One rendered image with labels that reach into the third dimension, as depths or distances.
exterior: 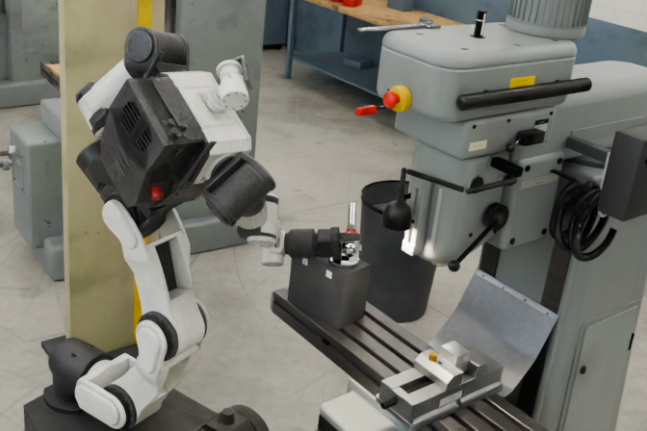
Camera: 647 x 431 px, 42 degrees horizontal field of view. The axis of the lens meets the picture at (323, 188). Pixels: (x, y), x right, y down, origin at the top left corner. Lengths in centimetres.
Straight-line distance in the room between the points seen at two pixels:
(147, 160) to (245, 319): 246
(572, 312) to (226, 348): 203
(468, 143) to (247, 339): 243
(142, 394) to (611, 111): 153
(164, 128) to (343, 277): 80
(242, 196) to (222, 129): 18
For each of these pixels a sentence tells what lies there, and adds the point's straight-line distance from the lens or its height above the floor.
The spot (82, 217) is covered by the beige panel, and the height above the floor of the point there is 73.
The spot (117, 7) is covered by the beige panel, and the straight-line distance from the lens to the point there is 343.
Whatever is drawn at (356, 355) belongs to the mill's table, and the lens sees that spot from 246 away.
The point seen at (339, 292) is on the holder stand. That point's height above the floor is 106.
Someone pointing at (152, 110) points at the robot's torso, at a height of 168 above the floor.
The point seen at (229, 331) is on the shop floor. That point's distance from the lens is 424.
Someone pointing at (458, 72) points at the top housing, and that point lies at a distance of 186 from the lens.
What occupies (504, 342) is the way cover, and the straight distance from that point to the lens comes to 260.
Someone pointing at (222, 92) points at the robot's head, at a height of 172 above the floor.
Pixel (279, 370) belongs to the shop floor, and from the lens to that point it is 399.
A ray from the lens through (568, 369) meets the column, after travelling 265.
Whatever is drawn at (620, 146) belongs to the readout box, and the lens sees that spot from 210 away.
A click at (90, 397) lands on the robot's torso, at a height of 70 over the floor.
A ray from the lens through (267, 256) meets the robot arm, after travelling 247.
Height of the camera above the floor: 229
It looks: 23 degrees down
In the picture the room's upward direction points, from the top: 6 degrees clockwise
